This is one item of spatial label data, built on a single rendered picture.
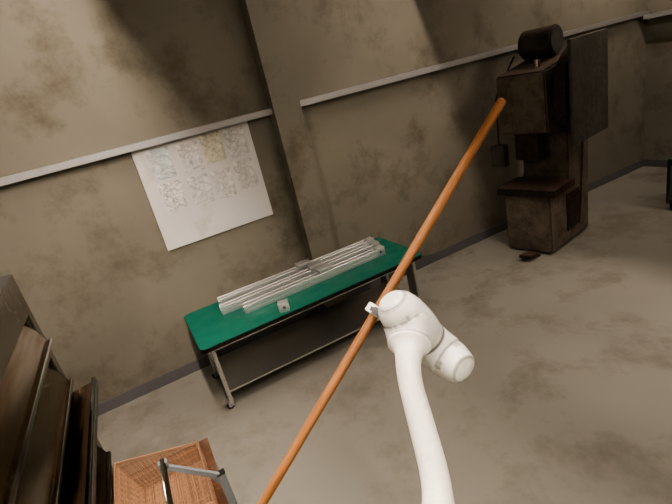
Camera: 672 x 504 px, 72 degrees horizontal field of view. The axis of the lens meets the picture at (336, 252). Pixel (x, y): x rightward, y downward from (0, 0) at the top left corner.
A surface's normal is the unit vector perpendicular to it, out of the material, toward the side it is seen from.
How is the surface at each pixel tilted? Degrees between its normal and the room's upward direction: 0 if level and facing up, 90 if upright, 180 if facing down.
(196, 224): 90
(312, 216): 90
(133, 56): 90
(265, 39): 90
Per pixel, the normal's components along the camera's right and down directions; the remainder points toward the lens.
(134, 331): 0.46, 0.22
